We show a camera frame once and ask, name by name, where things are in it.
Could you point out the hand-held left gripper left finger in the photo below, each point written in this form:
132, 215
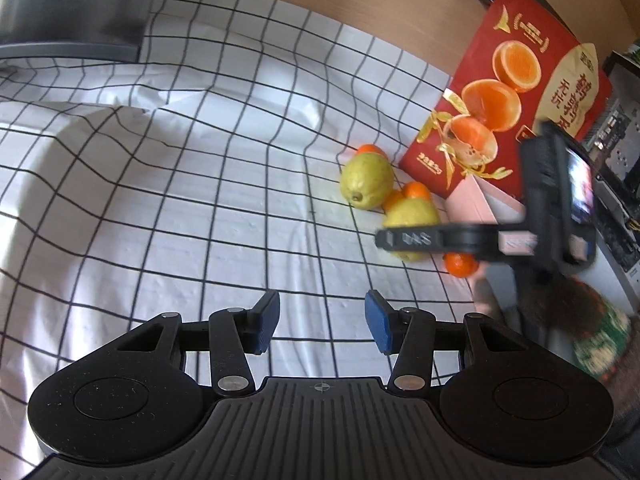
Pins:
267, 322

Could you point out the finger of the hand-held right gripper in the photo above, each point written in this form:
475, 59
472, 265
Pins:
386, 239

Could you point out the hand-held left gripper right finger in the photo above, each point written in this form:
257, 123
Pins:
377, 322

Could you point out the green pear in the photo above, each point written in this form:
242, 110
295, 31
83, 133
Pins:
410, 215
365, 180

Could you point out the orange mandarin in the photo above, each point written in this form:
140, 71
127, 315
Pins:
460, 266
416, 190
392, 201
369, 149

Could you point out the pink cardboard box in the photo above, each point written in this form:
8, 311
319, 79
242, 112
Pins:
480, 205

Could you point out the white checked tablecloth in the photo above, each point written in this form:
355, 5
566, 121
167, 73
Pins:
150, 210

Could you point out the red printed bag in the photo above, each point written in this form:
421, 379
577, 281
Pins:
470, 50

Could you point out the dark glossy panel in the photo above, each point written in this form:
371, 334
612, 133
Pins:
75, 0

